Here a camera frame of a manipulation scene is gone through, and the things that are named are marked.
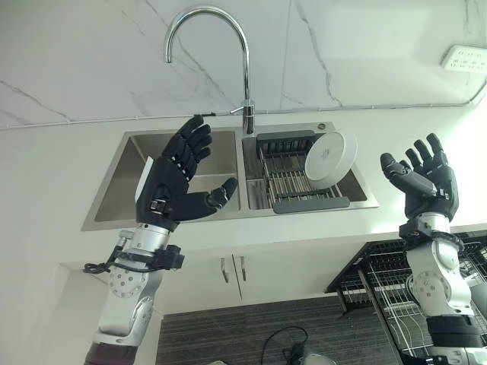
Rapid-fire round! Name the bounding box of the white power strip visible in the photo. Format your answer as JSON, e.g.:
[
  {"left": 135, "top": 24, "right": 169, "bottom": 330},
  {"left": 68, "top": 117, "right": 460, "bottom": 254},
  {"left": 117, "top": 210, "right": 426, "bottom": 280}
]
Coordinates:
[{"left": 441, "top": 44, "right": 487, "bottom": 73}]

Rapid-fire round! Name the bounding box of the white round plate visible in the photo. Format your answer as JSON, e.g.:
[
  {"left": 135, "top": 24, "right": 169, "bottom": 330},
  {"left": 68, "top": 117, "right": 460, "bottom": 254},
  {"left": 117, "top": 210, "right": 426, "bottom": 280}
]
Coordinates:
[{"left": 304, "top": 131, "right": 359, "bottom": 190}]

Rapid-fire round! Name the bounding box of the chrome gooseneck faucet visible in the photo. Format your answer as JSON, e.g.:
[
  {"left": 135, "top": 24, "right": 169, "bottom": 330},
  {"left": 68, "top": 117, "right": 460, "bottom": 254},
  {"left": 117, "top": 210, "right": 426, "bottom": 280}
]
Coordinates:
[{"left": 164, "top": 5, "right": 256, "bottom": 135}]

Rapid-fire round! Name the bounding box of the black floor cable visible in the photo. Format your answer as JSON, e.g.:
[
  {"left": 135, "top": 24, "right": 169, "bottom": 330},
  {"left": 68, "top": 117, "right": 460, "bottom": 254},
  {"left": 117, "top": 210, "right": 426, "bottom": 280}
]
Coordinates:
[{"left": 263, "top": 327, "right": 310, "bottom": 365}]

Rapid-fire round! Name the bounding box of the grey sink drying rack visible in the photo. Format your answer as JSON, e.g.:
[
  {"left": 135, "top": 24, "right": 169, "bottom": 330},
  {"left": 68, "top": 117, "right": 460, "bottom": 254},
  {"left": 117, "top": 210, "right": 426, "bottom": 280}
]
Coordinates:
[{"left": 255, "top": 129, "right": 350, "bottom": 214}]

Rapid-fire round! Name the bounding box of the grey wall cable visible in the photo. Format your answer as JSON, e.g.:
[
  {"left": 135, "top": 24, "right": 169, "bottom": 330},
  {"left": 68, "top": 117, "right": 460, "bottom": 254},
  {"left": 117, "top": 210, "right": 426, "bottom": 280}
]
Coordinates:
[{"left": 0, "top": 70, "right": 487, "bottom": 131}]

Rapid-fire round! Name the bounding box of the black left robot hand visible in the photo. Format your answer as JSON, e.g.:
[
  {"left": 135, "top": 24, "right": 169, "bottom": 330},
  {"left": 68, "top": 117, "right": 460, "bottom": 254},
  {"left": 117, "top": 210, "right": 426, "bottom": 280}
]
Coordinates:
[{"left": 133, "top": 115, "right": 239, "bottom": 233}]

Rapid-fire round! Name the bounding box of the black dishwasher wire rack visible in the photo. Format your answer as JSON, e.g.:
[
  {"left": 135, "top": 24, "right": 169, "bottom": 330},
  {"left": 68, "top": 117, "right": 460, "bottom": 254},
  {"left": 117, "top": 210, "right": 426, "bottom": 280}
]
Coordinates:
[{"left": 326, "top": 229, "right": 487, "bottom": 365}]

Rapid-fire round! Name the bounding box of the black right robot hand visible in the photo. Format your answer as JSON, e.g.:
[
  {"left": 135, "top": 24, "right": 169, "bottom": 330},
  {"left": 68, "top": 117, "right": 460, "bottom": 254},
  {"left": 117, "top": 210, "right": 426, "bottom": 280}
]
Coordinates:
[{"left": 380, "top": 132, "right": 459, "bottom": 222}]

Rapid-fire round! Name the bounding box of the stainless steel double sink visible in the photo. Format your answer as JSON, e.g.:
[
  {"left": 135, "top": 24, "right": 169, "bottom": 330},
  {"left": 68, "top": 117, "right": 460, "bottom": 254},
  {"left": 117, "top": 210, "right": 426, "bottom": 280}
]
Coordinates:
[{"left": 80, "top": 121, "right": 381, "bottom": 233}]

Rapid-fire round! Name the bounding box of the white cabinet door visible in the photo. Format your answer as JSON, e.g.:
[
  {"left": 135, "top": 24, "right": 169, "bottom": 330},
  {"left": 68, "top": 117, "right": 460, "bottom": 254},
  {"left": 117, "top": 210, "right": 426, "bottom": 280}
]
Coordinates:
[
  {"left": 231, "top": 240, "right": 367, "bottom": 305},
  {"left": 162, "top": 253, "right": 243, "bottom": 315}
]

